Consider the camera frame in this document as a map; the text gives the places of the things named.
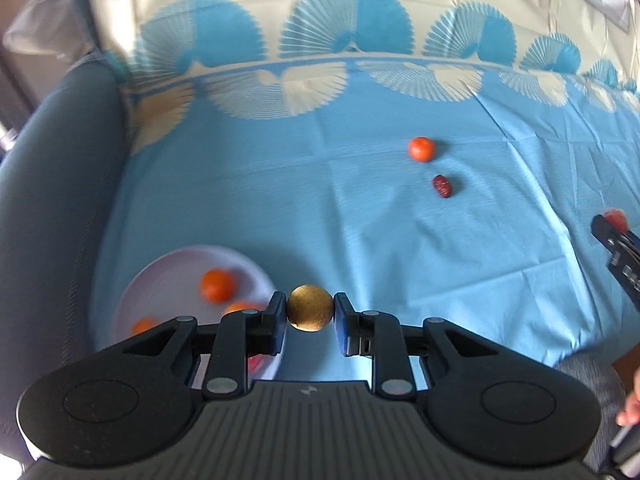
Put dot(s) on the tan longan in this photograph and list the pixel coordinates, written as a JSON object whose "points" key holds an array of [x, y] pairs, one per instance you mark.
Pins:
{"points": [[310, 308]]}

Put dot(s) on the orange fruit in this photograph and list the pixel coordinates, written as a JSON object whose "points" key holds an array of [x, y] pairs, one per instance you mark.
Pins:
{"points": [[143, 325]]}

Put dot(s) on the orange tangerine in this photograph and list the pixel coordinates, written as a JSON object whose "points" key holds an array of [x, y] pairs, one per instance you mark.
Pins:
{"points": [[422, 149], [243, 306], [217, 286]]}

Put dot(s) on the blue fan-pattern cloth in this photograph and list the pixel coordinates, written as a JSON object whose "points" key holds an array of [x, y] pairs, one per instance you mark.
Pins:
{"points": [[280, 129]]}

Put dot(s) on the blue sofa armrest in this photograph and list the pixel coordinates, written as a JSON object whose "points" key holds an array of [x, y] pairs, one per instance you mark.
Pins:
{"points": [[58, 184]]}

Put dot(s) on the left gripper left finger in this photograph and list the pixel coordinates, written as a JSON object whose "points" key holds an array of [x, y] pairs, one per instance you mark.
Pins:
{"points": [[234, 340]]}

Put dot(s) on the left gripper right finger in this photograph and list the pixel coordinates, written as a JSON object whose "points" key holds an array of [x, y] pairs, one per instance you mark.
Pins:
{"points": [[378, 336]]}

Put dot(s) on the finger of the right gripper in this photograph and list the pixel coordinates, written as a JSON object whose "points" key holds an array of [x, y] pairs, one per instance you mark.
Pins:
{"points": [[623, 247]]}

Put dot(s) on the red fruit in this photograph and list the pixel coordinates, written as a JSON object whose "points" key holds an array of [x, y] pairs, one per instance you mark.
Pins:
{"points": [[617, 219], [254, 364]]}

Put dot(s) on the person's right hand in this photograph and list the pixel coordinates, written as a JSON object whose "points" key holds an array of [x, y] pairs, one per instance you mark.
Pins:
{"points": [[630, 414]]}

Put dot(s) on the dark red date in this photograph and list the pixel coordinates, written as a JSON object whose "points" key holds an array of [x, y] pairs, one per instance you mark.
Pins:
{"points": [[442, 186]]}

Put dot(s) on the white round plate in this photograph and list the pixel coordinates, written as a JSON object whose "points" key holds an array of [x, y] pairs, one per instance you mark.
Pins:
{"points": [[170, 287]]}

